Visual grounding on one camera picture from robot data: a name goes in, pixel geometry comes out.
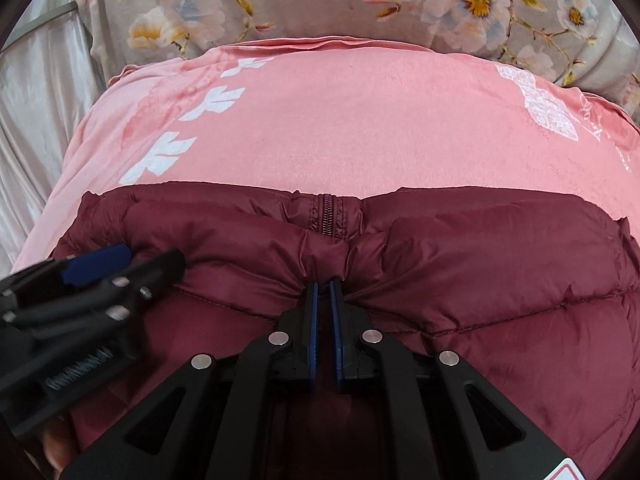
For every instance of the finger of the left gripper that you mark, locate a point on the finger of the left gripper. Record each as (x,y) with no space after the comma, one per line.
(147,280)
(75,271)

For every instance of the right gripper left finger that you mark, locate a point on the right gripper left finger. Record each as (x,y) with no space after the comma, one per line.
(202,421)

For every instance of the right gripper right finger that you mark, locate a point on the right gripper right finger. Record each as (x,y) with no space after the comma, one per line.
(445,420)

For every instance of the maroon puffer jacket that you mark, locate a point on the maroon puffer jacket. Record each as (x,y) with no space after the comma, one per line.
(539,291)

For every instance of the pink blanket with white bows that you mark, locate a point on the pink blanket with white bows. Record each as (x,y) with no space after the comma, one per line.
(346,117)

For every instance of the grey floral quilt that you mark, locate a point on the grey floral quilt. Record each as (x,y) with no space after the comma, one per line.
(582,43)

